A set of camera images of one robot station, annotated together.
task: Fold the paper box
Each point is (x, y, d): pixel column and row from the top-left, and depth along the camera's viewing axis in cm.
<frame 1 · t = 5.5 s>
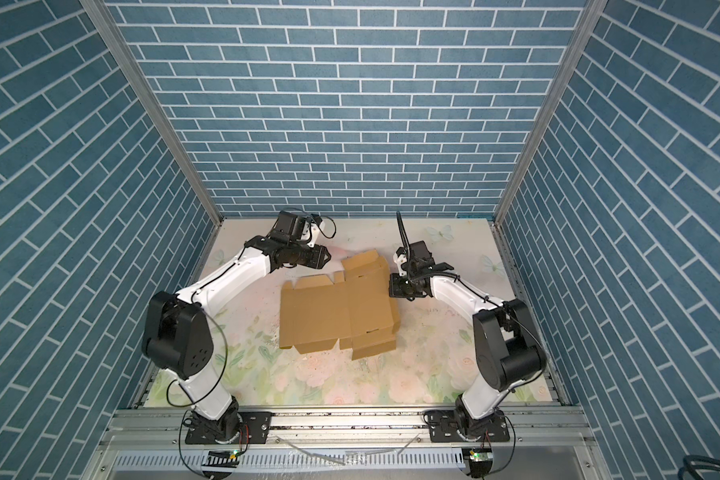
left hand: (325, 254, 90), fingers open
right hand: (386, 285, 91), fingers closed
brown cardboard box: (355, 308, 94), point 3 cm above the table

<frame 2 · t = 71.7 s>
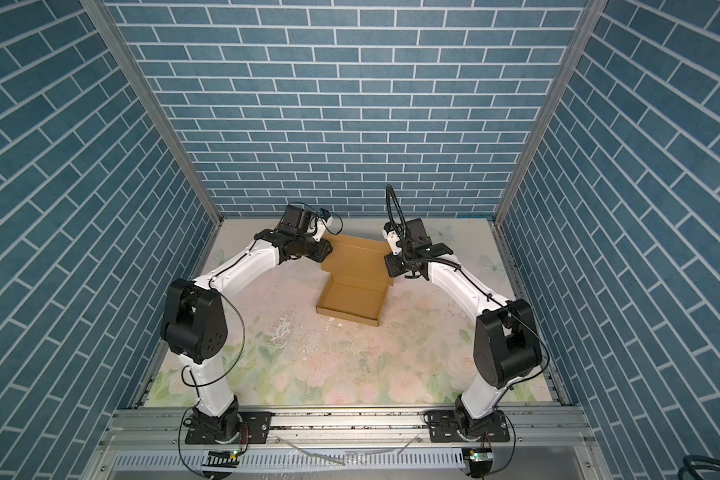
left hand: (327, 245, 93), fingers open
right hand: (387, 257, 90), fingers closed
brown cardboard box: (357, 288, 101), point 2 cm above the table

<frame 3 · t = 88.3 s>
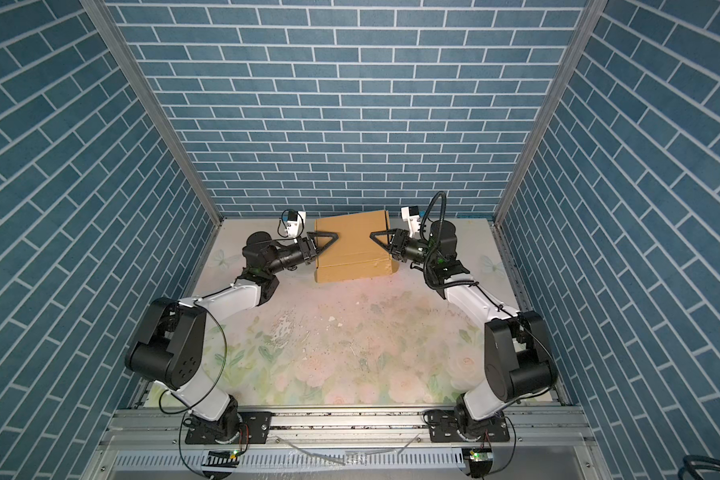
left hand: (335, 244, 78), fingers open
right hand: (368, 237, 77), fingers open
brown cardboard box: (354, 254, 76), point 29 cm above the table

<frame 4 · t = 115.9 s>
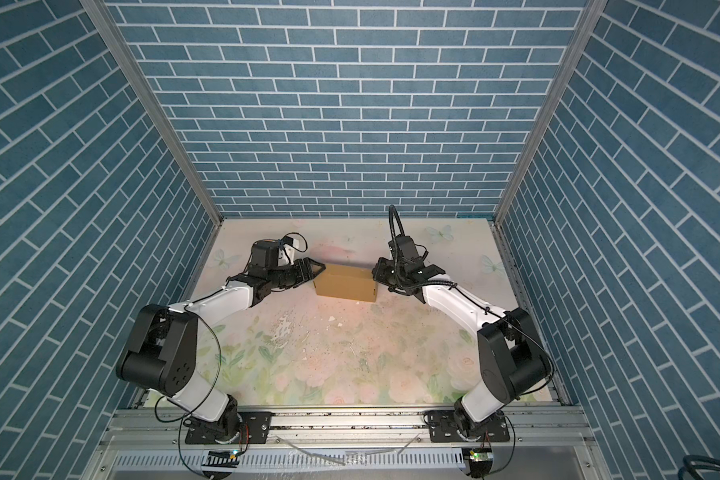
left hand: (320, 269, 90), fingers open
right hand: (368, 268, 88), fingers closed
brown cardboard box: (346, 282, 86), point 16 cm above the table

